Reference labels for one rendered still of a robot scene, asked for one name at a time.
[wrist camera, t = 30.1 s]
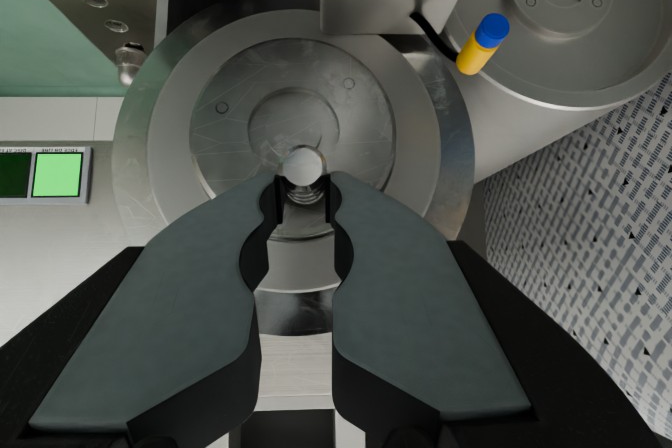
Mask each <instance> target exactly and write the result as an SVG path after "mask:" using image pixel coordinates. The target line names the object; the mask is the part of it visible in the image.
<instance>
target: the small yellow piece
mask: <svg viewBox="0 0 672 448"><path fill-rule="evenodd" d="M409 17H410V18H411V19H412V20H413V21H415V22H416V23H417V24H418V25H419V26H420V28H421V29H422V30H423V31H424V33H425V34H426V35H427V37H428V38H429V39H430V41H431V42H432V43H433V45H434V46H435V47H436V48H437V49H438V50H439V51H440V52H441V53H442V54H443V55H444V56H445V57H446V58H448V59H449V60H450V61H452V62H454V63H456V65H457V67H458V69H459V70H460V71H461V72H462V73H464V74H468V75H472V74H476V73H477V72H479V71H480V69H481V68H482V67H483V66H484V64H485V63H486V62H487V61H488V60H489V58H490V57H491V56H492V55H493V53H494V52H495V51H496V50H497V49H498V47H499V46H500V44H501V42H502V40H503V39H504V38H505V37H506V35H507V34H508V32H509V29H510V26H509V22H508V21H507V19H506V18H505V17H504V16H502V15H500V14H497V13H491V14H488V15H487V16H485V17H484V18H483V20H482V21H481V23H480V24H479V26H478V27H477V28H476V29H475V30H474V31H473V33H472V34H471V36H470V37H469V39H468V40H467V42H466V44H465V45H464V47H463V48H462V50H461V51H460V53H458V52H456V51H454V50H453V49H452V48H450V47H449V46H448V45H447V44H446V43H445V42H444V41H443V40H442V39H441V38H440V36H439V35H438V34H437V33H436V31H435V30H434V29H433V27H432V26H431V25H430V23H429V22H428V21H427V20H426V19H425V18H424V17H423V16H422V15H421V14H420V13H419V12H414V13H412V14H411V15H410V16H409Z"/></svg>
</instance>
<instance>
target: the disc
mask: <svg viewBox="0 0 672 448"><path fill-rule="evenodd" d="M287 9H301V10H313V11H320V0H222V1H220V2H218V3H215V4H213V5H211V6H209V7H207V8H205V9H203V10H202V11H200V12H198V13H197V14H195V15H193V16H192V17H190V18H189V19H187V20H186V21H185V22H183V23H182V24H181V25H179V26H178V27H177V28H176V29H174V30H173V31H172V32H171V33H170V34H169V35H168V36H166V37H165V38H164V39H163V40H162V41H161V42H160V43H159V44H158V45H157V47H156V48H155V49H154V50H153V51H152V52H151V54H150V55H149V56H148V57H147V59H146V60H145V61H144V63H143V64H142V66H141V67H140V69H139V70H138V72H137V73H136V75H135V77H134V79H133V80H132V82H131V84H130V86H129V88H128V90H127V92H126V95H125V97H124V100H123V102H122V105H121V108H120V111H119V114H118V118H117V122H116V125H115V131H114V136H113V144H112V159H111V162H112V180H113V188H114V194H115V199H116V203H117V207H118V210H119V213H120V217H121V220H122V222H123V225H124V227H125V230H126V232H127V234H128V236H129V238H130V240H131V242H132V244H133V246H144V245H145V244H146V243H147V242H148V241H149V240H150V239H152V238H153V237H154V236H155V235H157V234H158V233H159V232H160V231H161V230H163V229H164V228H165V227H167V224H166V222H165V221H164V219H163V217H162V215H161V213H160V211H159V209H158V207H157V205H156V202H155V200H154V197H153V194H152V191H151V187H150V183H149V179H148V173H147V166H146V138H147V130H148V125H149V120H150V116H151V113H152V110H153V106H154V104H155V101H156V99H157V96H158V94H159V92H160V90H161V88H162V86H163V84H164V83H165V81H166V79H167V78H168V76H169V75H170V73H171V72H172V70H173V69H174V68H175V66H176V65H177V64H178V63H179V61H180V60H181V59H182V58H183V57H184V56H185V55H186V54H187V53H188V52H189V51H190V50H191V49H192V48H193V47H194V46H195V45H197V44H198V43H199V42H200V41H202V40H203V39H204V38H206V37H207V36H209V35H210V34H212V33H213V32H215V31H216V30H218V29H220V28H222V27H224V26H225V25H228V24H230V23H232V22H234V21H236V20H239V19H242V18H245V17H247V16H251V15H255V14H258V13H263V12H268V11H275V10H287ZM378 35H379V36H381V37H382V38H384V39H385V40H386V41H388V42H389V43H390V44H391V45H393V46H394V47H395V48H396V49H397V50H398V51H399V52H400V53H401V54H402V55H403V56H404V57H405V58H406V59H407V61H408V62H409V63H410V64H411V65H412V67H413V68H414V69H415V71H416V72H417V74H418V75H419V77H420V78H421V80H422V82H423V83H424V85H425V87H426V89H427V91H428V93H429V95H430V98H431V100H432V103H433V106H434V109H435V112H436V116H437V119H438V124H439V129H440V139H441V162H440V170H439V177H438V181H437V185H436V189H435V192H434V195H433V198H432V201H431V203H430V205H429V207H428V210H427V212H426V214H425V216H424V217H423V218H424V219H425V220H427V221H428V222H429V223H430V224H432V225H433V226H434V227H435V228H436V229H437V230H438V231H440V232H441V233H442V234H443V235H444V236H445V237H446V238H447V239H448V240H449V241H451V240H455V239H456V237H457V235H458V233H459V231H460V229H461V227H462V224H463V222H464V219H465V216H466V213H467V210H468V207H469V203H470V199H471V194H472V189H473V183H474V173H475V146H474V138H473V131H472V126H471V122H470V118H469V114H468V111H467V107H466V104H465V102H464V99H463V96H462V94H461V92H460V90H459V87H458V85H457V83H456V81H455V80H454V78H453V76H452V74H451V72H450V71H449V69H448V68H447V66H446V65H445V63H444V62H443V60H442V59H441V58H440V56H439V55H438V54H437V53H436V51H435V50H434V49H433V48H432V47H431V46H430V45H429V44H428V42H427V41H426V40H425V39H424V38H423V37H422V36H420V35H419V34H378ZM337 288H338V286H336V287H333V288H329V289H324V290H319V291H312V292H301V293H282V292H273V291H266V290H261V289H255V291H254V292H253V294H254V297H255V304H256V312H257V320H258V328H259V334H266V335H274V336H311V335H319V334H325V333H330V332H332V299H333V295H334V293H335V291H336V289H337Z"/></svg>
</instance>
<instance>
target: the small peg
mask: <svg viewBox="0 0 672 448"><path fill-rule="evenodd" d="M278 173H279V176H280V179H281V181H282V184H283V186H284V188H285V191H286V193H287V195H288V197H289V198H290V199H291V200H292V201H293V202H294V203H296V204H298V205H302V206H309V205H313V204H315V203H317V202H318V201H319V200H320V199H321V198H322V197H323V195H324V193H325V175H326V174H327V162H326V159H325V157H324V156H323V154H322V153H321V152H320V151H319V150H318V149H317V148H315V147H313V146H310V145H305V144H300V145H295V146H292V147H291V148H289V149H287V150H286V151H285V152H284V153H283V155H282V156H281V158H280V160H279V163H278Z"/></svg>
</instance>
